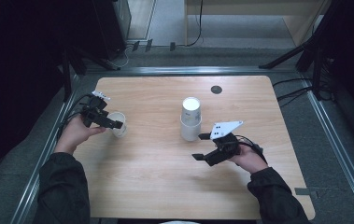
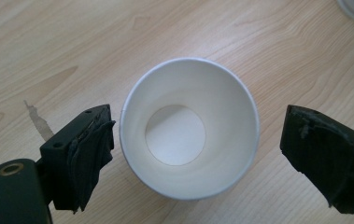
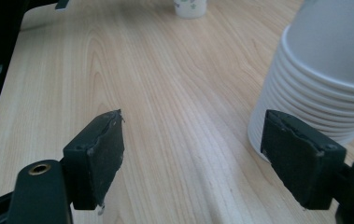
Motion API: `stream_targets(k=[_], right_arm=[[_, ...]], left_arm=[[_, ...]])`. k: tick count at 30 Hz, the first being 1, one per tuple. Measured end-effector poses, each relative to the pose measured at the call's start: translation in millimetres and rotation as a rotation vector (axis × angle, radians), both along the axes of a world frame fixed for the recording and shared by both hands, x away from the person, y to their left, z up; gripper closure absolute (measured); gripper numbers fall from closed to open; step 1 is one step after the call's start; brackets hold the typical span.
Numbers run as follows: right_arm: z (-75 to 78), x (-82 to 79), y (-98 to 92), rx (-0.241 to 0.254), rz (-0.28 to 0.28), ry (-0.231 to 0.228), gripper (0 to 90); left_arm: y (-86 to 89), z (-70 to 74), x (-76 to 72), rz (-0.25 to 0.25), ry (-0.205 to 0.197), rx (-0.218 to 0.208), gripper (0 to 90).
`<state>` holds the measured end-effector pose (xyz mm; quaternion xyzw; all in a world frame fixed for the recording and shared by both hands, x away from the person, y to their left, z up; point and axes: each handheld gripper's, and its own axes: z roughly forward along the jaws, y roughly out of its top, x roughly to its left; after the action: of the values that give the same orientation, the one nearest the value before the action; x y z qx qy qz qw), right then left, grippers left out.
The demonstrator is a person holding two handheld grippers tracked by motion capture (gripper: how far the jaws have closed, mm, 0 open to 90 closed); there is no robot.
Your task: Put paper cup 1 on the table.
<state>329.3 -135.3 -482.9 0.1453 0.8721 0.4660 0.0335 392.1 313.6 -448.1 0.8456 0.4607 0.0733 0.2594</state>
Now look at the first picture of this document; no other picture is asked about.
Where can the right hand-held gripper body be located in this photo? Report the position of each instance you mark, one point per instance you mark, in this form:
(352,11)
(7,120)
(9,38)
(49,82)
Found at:
(229,146)

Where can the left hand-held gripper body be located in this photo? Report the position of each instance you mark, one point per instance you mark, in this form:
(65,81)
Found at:
(95,113)

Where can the stack of white paper cups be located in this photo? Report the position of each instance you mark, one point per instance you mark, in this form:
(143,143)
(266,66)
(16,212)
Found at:
(191,130)

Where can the person's right hand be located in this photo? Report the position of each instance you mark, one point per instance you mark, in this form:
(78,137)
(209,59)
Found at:
(249,160)

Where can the person's left hand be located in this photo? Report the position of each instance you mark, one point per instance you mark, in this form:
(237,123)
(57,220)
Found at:
(75,133)

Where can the black metal stand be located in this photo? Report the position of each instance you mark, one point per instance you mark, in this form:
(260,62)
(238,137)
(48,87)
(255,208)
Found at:
(67,81)
(318,71)

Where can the black round table grommet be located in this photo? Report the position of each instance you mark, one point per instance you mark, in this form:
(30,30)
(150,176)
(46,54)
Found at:
(216,89)

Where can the dark tape strip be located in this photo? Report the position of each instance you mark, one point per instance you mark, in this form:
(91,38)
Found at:
(172,46)
(135,46)

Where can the black computer tower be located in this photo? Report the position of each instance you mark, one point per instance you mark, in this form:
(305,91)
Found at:
(112,28)

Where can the grey tape piece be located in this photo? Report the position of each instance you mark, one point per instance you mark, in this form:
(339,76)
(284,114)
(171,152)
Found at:
(304,191)

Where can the light wooden cabinet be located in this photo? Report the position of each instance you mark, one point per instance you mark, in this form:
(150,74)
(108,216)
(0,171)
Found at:
(302,21)

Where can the metal floor rail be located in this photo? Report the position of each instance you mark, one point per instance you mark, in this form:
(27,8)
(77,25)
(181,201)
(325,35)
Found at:
(181,71)
(329,130)
(20,214)

